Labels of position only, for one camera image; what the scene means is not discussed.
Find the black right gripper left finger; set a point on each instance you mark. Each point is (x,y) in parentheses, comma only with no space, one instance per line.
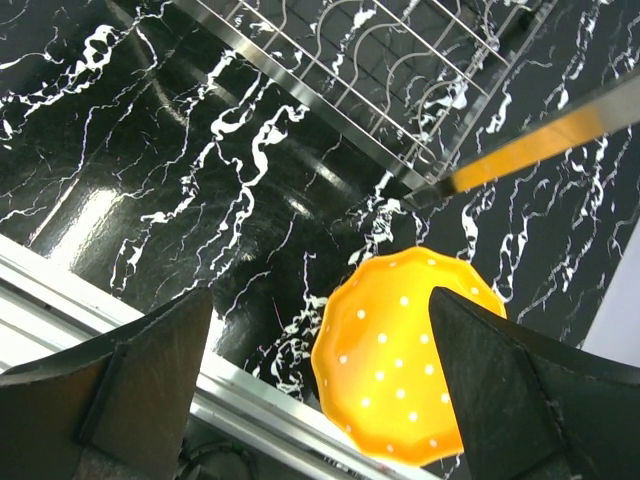
(113,407)

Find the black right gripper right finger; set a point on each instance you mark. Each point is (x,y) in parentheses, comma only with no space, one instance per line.
(530,407)

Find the yellow dotted plate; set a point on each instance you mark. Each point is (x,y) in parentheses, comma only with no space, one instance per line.
(376,362)

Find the stainless steel dish rack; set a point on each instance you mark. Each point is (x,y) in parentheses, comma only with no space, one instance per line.
(447,95)

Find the aluminium frame rail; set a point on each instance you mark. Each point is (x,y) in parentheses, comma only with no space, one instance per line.
(238,426)

